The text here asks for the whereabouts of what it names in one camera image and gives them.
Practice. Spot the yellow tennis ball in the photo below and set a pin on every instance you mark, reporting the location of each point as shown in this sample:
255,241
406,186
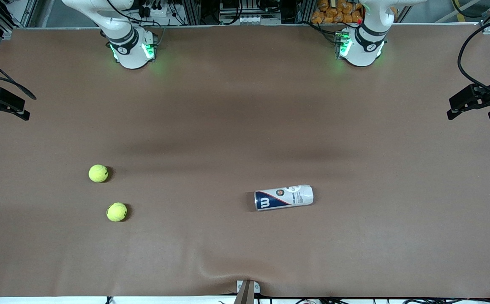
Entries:
116,212
98,173

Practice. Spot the Wilson tennis ball can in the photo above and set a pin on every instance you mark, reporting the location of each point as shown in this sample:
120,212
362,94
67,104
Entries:
283,197

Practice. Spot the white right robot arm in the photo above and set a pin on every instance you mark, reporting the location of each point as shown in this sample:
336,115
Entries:
126,46

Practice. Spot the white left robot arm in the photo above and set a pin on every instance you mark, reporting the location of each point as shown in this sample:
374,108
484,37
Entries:
365,46

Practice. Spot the pile of orange objects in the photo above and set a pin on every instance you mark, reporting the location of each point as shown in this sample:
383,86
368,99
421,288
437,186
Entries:
333,12

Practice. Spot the white power strip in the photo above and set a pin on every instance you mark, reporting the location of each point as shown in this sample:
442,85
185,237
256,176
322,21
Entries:
154,9

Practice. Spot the brown table mat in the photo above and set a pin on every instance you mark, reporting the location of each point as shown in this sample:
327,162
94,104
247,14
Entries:
245,126

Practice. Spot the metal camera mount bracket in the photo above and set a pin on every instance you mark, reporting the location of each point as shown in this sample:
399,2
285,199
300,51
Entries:
247,291

